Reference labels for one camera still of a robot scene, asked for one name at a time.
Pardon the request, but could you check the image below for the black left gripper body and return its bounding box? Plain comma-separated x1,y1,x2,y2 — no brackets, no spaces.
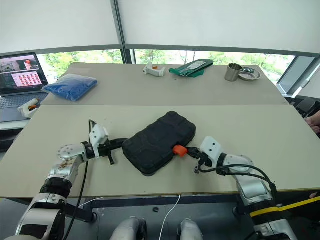
96,140,116,166

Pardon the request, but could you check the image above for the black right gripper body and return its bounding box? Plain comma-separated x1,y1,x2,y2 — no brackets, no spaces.
191,148,211,174

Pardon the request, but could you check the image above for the orange case latch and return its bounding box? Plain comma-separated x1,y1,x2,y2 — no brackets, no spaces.
172,144,188,158

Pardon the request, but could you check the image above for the black plastic tool case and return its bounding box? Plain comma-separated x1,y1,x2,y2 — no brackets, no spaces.
121,110,197,176

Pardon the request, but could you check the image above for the black table leg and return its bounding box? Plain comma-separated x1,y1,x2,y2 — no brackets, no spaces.
232,194,251,216

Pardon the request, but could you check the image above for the blue plastic bag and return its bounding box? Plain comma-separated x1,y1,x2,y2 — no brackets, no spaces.
41,73,99,102

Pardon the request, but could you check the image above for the grey rounded shape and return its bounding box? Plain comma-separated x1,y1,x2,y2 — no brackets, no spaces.
176,218,204,240
109,216,148,240

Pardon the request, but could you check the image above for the white glue gun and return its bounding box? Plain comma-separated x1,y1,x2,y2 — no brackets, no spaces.
17,97,41,119
142,61,167,78

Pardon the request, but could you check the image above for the green flat packet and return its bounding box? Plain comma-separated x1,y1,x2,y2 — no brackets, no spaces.
168,58,215,79

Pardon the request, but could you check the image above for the steel cup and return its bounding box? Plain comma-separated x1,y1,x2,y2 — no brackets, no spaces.
224,63,244,82

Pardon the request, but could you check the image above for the steel dish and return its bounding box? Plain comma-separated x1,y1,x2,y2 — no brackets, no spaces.
237,66,262,82

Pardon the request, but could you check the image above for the yellow tape strip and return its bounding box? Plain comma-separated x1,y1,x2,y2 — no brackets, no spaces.
276,195,320,211

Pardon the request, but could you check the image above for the black equipment pile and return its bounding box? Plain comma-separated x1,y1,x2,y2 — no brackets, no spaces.
284,95,320,121

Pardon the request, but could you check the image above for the bystander bare limb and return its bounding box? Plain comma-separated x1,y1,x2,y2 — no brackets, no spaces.
304,116,320,138

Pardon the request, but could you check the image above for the open laptop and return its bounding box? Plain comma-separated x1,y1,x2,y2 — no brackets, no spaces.
0,51,50,124

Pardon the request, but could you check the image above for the white roller blind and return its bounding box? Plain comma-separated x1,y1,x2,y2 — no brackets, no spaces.
117,0,320,55
0,0,125,55

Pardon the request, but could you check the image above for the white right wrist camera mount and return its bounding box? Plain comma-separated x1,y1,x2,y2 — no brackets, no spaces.
199,135,225,168

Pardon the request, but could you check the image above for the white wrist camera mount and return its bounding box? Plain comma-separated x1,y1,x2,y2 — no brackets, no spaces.
88,123,110,151
199,135,225,168

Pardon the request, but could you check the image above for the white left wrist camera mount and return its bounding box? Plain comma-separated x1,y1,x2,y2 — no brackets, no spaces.
88,123,110,151

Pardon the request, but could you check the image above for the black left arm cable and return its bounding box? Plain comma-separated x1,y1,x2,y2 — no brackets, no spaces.
62,119,98,240

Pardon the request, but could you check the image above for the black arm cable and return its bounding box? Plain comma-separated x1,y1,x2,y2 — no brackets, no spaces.
198,163,278,198
62,119,98,240

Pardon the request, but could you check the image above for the thin white cable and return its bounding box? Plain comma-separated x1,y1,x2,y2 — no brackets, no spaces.
77,196,104,210

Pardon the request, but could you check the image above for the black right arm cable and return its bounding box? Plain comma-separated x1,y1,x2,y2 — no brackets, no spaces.
198,163,278,198

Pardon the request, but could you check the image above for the black table frame bar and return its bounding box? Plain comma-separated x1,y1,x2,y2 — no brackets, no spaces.
64,199,99,224

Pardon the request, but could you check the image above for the grey window post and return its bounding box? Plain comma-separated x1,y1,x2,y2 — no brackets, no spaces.
112,0,136,65

